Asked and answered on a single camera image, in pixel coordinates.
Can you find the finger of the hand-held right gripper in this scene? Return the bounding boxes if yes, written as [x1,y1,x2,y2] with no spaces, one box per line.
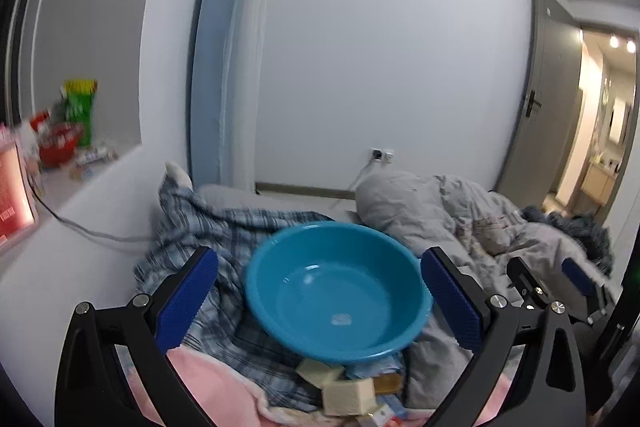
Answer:
[506,256,552,309]
[560,256,623,328]

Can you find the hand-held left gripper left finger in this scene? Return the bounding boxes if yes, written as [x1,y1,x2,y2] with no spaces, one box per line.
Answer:
[56,246,221,427]

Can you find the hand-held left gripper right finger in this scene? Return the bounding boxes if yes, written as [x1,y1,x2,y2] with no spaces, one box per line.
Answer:
[420,247,586,427]

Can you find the blue plastic basin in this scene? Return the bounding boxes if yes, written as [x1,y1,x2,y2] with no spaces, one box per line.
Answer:
[244,221,435,364]

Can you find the beige soap block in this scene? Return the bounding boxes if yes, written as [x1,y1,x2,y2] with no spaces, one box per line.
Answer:
[322,377,377,417]
[296,358,346,389]

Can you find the dark grey furry cushion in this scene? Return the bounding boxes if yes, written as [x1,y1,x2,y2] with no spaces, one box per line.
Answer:
[522,204,613,275]

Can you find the blue plaid shirt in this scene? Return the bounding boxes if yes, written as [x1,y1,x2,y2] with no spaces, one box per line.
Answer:
[134,179,416,410]

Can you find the pink fleece blanket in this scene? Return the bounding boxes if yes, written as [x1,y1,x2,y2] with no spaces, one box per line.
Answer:
[115,347,521,427]

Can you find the wooden hallway cabinet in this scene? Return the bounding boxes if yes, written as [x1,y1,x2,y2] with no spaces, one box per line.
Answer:
[580,162,618,208]

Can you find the grey duvet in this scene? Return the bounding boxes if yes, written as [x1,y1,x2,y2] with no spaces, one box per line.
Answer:
[354,171,621,408]

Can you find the amber plastic box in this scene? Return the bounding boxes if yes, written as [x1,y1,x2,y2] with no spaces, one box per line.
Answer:
[372,372,403,397]

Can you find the white cloth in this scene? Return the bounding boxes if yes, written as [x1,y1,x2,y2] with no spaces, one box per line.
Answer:
[165,161,193,188]

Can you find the light blue soap box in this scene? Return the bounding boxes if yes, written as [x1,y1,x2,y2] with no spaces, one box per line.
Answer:
[360,408,401,427]

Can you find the small white packets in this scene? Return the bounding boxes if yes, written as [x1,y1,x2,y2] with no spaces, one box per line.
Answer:
[74,143,121,180]

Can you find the red bowl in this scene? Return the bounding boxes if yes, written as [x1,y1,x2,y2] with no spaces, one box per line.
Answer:
[39,123,83,168]

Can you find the green snack packet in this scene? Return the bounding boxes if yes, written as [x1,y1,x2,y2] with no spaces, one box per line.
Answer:
[62,79,98,148]

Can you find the grey door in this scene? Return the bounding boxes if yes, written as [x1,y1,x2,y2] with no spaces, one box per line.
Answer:
[497,0,586,208]

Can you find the pale blue curtain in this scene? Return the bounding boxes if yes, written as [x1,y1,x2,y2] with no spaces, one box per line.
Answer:
[189,0,281,192]

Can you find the black cable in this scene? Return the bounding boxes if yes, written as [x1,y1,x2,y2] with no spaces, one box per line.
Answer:
[29,177,161,243]

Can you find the black door handle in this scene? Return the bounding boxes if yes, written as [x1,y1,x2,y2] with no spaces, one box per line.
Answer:
[522,91,543,120]

